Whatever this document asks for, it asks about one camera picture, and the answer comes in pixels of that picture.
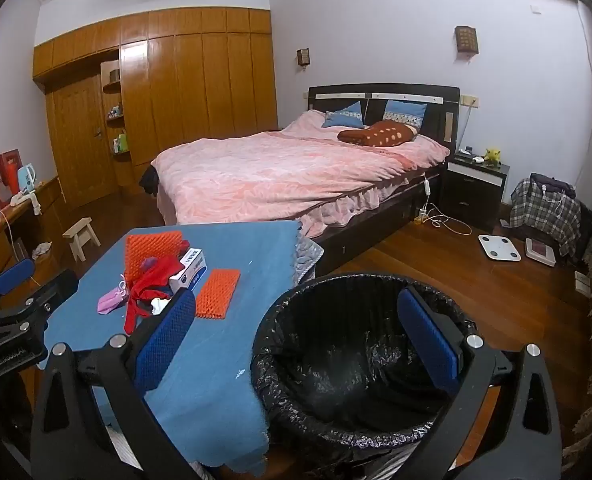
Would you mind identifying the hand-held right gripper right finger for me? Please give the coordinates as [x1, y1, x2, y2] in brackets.
[397, 287, 562, 480]

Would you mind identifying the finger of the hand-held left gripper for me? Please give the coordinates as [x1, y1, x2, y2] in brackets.
[0, 258, 34, 306]
[18, 269, 80, 323]

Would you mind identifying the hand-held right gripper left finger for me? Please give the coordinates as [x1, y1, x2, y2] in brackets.
[30, 287, 197, 480]

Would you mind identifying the small pink cloth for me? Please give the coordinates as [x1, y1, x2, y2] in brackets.
[97, 282, 129, 315]

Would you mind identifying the red mesh cloth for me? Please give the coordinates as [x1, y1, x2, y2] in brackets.
[123, 255, 189, 333]

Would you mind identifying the waste bin with black bag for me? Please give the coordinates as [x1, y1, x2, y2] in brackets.
[250, 271, 481, 461]

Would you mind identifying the blue tablecloth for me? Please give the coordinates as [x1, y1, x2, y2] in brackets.
[41, 220, 301, 478]

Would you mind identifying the small wooden stool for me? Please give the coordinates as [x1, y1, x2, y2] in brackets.
[62, 217, 102, 262]

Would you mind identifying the wooden desk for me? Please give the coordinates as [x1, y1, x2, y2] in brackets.
[0, 175, 62, 281]

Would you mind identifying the white cardboard box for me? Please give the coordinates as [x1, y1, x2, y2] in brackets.
[168, 247, 209, 293]

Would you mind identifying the light blue kettle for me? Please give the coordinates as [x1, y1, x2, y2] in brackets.
[17, 163, 38, 193]

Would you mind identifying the red poster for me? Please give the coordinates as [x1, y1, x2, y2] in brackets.
[0, 149, 24, 206]

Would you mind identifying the white bathroom scale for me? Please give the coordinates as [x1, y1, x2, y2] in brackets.
[478, 234, 522, 262]

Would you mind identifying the white and red scale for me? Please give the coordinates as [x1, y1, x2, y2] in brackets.
[524, 237, 557, 267]

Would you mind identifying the grey quilted cloth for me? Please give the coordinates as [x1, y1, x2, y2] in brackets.
[295, 234, 325, 281]

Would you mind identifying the dark nightstand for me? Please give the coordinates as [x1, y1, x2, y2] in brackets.
[443, 151, 510, 233]

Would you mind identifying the black cloth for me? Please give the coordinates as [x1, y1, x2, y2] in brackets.
[138, 162, 161, 197]

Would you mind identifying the wooden door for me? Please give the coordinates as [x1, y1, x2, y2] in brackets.
[46, 72, 119, 208]

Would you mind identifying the plaid cloth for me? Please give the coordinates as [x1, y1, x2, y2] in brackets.
[510, 177, 582, 261]

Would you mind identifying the pink blanket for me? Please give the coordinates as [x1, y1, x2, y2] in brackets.
[152, 109, 450, 238]

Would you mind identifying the black bag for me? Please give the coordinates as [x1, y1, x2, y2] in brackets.
[530, 173, 576, 200]

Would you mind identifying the brown dotted pillow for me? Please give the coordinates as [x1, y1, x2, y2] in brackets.
[337, 121, 417, 148]

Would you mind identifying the blue pillow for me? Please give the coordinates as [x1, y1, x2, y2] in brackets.
[383, 100, 428, 128]
[322, 101, 365, 129]

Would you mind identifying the dark wooden bed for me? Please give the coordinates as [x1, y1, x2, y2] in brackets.
[151, 84, 461, 273]

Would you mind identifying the wooden wardrobe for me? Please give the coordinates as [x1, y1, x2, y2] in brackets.
[32, 7, 279, 196]

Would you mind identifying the white cable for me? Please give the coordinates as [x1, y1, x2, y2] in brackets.
[423, 202, 471, 236]

